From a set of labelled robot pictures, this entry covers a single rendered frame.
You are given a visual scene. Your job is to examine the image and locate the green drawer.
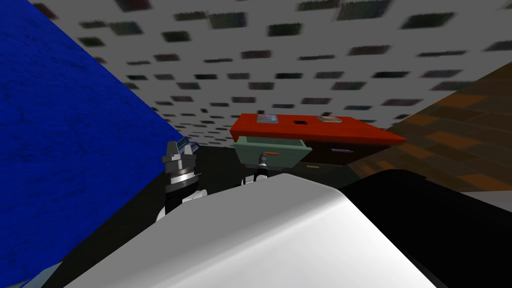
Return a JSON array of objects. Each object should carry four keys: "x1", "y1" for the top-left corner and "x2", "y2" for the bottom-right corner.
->
[{"x1": 233, "y1": 135, "x2": 313, "y2": 170}]

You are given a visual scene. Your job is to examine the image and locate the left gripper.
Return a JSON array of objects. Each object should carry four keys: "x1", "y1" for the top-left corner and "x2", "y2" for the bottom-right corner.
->
[{"x1": 161, "y1": 137, "x2": 200, "y2": 174}]

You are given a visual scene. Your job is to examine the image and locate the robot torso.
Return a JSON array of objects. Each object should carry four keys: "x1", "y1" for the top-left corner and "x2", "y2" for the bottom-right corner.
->
[{"x1": 65, "y1": 172, "x2": 437, "y2": 288}]

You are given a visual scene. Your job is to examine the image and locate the red-topped dark desk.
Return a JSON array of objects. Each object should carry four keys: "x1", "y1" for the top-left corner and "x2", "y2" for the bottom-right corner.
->
[{"x1": 229, "y1": 113, "x2": 409, "y2": 177}]

